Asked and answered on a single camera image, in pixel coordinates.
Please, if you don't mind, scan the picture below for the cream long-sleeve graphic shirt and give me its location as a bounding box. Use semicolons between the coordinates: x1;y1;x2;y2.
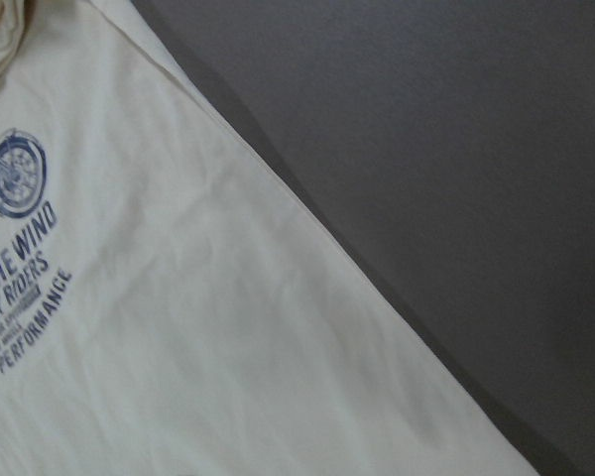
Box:
0;1;533;475

